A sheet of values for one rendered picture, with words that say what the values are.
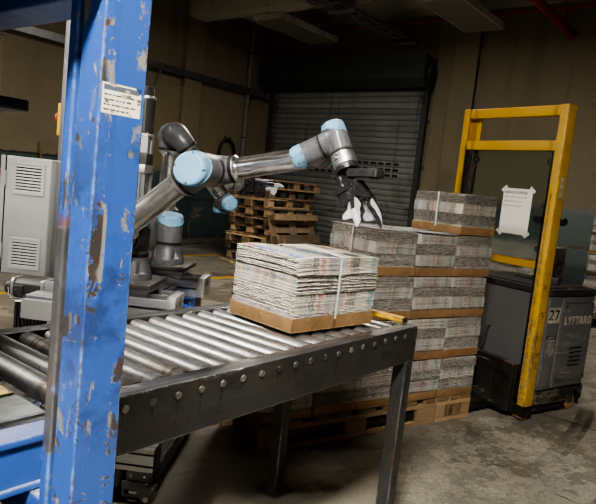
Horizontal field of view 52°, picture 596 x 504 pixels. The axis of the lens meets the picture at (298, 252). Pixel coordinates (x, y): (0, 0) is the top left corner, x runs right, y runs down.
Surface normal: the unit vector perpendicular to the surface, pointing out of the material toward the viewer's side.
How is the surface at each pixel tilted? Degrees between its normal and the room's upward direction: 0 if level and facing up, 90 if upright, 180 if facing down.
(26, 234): 90
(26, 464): 90
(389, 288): 90
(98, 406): 89
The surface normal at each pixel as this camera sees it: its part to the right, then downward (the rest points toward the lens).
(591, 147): -0.62, 0.02
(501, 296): -0.83, -0.03
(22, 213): -0.07, 0.10
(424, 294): 0.55, 0.14
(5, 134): 0.78, 0.15
